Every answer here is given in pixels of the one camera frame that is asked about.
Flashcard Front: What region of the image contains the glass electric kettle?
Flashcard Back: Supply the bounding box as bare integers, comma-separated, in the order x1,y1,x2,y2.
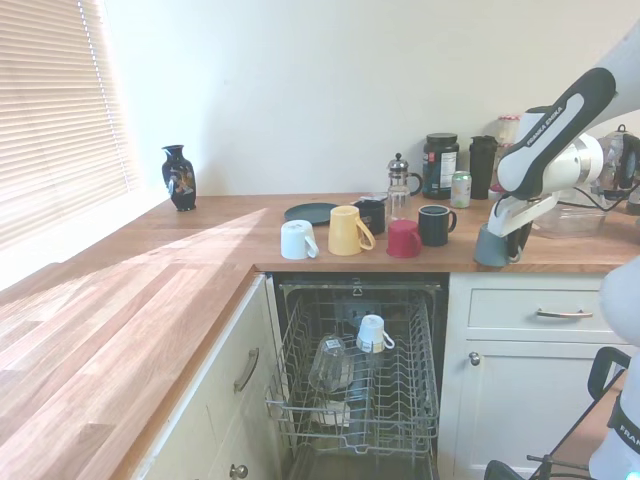
596,124,640,197

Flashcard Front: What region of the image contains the clear container with clip lid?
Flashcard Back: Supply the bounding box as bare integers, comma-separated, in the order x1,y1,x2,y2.
536,201,612,241

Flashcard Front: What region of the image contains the wide beige window blind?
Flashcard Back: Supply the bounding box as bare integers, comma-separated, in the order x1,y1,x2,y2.
0,0,140,252

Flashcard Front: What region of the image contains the black protein powder tub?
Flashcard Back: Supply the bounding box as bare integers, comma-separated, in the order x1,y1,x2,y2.
421,132,461,202

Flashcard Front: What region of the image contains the white mug with sticker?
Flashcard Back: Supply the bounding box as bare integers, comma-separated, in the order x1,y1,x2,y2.
355,314,397,354

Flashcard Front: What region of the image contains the plain white mug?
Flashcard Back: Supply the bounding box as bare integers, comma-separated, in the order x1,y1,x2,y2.
279,218,321,261

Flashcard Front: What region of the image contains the white cabinet under window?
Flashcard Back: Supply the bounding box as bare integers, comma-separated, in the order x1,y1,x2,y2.
133,272,282,480

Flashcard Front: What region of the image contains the metal drawer handle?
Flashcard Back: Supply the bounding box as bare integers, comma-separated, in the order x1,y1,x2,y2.
535,307,595,320
233,347,261,393

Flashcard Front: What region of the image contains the navy mug with handle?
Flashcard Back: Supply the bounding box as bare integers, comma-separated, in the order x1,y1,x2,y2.
417,204,459,248

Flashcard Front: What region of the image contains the wire dishwasher upper rack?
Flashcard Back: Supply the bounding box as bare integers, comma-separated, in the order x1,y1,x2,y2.
264,289,442,457

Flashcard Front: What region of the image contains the glass french press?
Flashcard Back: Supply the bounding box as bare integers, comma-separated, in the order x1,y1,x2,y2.
385,151,425,200

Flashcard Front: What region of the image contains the dark round plate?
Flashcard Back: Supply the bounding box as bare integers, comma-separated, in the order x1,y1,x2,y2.
283,201,342,225

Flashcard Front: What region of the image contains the jar with checked lid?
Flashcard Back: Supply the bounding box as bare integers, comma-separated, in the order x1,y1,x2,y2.
495,113,524,147

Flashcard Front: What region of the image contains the black mug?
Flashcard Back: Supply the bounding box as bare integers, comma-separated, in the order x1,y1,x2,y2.
355,199,388,237

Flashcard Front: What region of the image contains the black shaker bottle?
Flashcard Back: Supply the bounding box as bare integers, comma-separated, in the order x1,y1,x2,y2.
468,134,500,202

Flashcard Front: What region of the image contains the clear glass with sticker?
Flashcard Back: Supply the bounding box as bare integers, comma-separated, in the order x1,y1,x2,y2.
307,335,357,394

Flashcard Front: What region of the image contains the dark blue painted vase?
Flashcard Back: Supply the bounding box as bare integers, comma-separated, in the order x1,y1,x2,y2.
160,144,198,213

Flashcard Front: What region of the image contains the white green drink can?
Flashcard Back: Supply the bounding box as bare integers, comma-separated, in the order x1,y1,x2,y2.
450,170,474,210

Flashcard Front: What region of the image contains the grey-blue mug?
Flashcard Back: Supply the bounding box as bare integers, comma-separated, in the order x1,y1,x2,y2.
473,222,524,268

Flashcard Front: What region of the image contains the red mug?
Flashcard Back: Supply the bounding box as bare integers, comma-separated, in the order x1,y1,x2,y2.
385,219,423,260

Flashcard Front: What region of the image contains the steel dishwasher door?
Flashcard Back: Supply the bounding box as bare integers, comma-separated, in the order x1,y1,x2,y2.
294,447,436,480

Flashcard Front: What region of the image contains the white cabinet beside dishwasher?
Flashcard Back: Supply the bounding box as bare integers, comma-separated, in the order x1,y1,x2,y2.
438,272,629,480

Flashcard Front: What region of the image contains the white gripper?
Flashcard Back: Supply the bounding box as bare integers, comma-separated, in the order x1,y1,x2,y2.
487,192,560,263

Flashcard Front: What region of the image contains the clear drinking glass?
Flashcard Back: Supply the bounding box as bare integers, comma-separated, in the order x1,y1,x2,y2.
386,188,413,224

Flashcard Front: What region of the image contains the yellow mug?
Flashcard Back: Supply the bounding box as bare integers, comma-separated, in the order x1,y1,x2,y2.
327,204,377,257

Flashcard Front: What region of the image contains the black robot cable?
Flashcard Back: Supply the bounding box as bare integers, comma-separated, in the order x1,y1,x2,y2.
569,183,640,212

